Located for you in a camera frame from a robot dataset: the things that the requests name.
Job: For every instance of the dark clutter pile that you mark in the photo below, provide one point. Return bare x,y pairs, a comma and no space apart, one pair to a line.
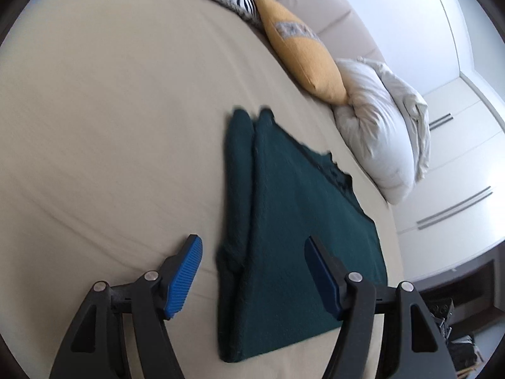
461,347

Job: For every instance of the white wardrobe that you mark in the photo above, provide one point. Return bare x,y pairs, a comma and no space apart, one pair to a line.
457,158

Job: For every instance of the dark green sweater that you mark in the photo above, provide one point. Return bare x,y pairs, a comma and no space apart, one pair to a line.
300,237

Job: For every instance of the beige bed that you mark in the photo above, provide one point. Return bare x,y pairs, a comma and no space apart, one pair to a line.
98,126

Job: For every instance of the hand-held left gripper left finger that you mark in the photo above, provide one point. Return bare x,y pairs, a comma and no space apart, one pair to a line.
183,276

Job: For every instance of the dark wooden cabinet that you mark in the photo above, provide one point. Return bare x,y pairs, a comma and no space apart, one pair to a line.
473,284

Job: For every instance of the beige padded headboard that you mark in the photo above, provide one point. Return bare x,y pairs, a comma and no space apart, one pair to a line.
315,4

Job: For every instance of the yellow pillow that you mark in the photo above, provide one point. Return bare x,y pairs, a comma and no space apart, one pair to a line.
303,55

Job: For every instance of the white duvet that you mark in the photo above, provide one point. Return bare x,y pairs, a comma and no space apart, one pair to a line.
378,134

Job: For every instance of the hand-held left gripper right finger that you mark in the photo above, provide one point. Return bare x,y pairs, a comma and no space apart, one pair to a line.
321,280

